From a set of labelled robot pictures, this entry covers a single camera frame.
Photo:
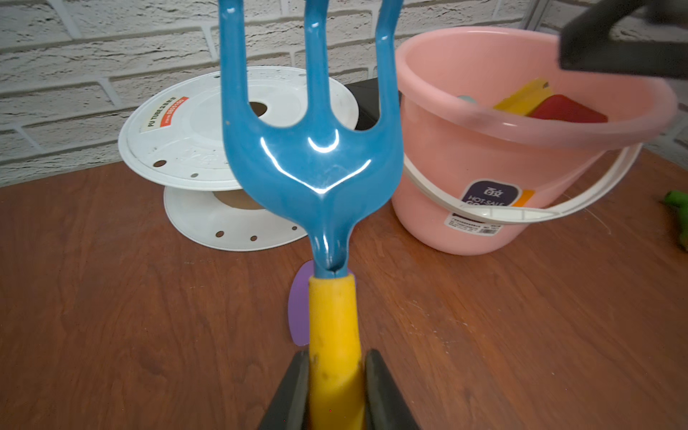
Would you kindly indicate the grey-blue toy trowel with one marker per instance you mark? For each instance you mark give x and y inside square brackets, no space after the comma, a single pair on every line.
[467,98]

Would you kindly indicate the green toy drill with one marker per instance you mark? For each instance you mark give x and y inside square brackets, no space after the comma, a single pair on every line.
[678,201]

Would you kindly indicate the pink plastic bucket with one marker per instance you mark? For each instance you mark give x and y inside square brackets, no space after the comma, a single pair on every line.
[476,177]

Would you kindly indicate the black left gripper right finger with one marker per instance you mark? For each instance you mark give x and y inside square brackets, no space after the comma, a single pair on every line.
[385,406]

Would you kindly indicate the white cable spool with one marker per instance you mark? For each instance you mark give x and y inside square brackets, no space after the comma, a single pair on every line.
[175,140]

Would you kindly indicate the purple toy trowel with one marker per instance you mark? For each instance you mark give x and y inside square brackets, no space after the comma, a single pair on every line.
[298,305]

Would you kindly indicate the blue toy rake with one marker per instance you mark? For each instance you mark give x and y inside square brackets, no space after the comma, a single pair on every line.
[325,178]

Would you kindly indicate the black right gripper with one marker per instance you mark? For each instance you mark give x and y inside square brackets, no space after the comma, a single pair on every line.
[586,45]

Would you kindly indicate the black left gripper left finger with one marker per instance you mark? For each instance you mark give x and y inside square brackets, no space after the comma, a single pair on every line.
[288,408]

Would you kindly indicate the yellow toy shovel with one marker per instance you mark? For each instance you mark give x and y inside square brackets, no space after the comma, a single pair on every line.
[526,99]

